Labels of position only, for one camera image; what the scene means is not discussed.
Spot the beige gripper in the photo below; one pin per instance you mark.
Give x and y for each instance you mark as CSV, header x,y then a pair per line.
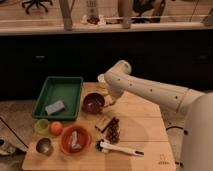
x,y
114,96

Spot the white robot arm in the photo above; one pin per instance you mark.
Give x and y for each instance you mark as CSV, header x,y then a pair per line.
x,y
197,143

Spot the purple bowl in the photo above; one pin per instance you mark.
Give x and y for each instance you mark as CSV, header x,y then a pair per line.
x,y
93,103

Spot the orange bowl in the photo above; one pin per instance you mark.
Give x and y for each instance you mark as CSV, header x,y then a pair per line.
x,y
84,139

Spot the grey object in orange bowl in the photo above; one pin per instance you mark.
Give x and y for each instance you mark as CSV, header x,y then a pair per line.
x,y
74,141

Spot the white cup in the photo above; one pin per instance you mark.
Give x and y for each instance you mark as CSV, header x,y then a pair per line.
x,y
101,80

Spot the wooden block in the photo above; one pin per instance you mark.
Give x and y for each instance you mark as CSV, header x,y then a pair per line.
x,y
103,123

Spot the bunch of dark grapes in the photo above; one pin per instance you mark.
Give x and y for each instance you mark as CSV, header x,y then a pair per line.
x,y
113,131

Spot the white black dish brush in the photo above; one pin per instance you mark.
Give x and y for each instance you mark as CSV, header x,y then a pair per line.
x,y
105,147

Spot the green plastic tray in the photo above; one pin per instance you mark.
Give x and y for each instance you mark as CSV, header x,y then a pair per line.
x,y
59,88

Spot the grey sponge block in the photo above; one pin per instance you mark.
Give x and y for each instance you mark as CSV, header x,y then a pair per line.
x,y
55,107

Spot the orange ball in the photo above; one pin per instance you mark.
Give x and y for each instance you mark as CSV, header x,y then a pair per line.
x,y
56,128

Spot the light green cup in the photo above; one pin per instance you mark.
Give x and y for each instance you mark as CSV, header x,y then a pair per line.
x,y
42,126

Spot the person sitting in background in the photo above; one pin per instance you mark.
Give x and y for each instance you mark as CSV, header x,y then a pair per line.
x,y
141,6

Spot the small metal cup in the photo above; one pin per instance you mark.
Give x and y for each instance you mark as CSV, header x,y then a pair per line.
x,y
44,146

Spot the black office chair base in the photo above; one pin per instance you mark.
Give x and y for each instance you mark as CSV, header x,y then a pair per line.
x,y
29,3

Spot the wooden post right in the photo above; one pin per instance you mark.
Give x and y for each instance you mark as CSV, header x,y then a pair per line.
x,y
127,13

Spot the wooden post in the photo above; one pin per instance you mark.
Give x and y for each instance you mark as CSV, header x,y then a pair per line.
x,y
66,14
127,13

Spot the wooden post left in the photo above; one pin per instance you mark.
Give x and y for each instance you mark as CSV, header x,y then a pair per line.
x,y
66,14

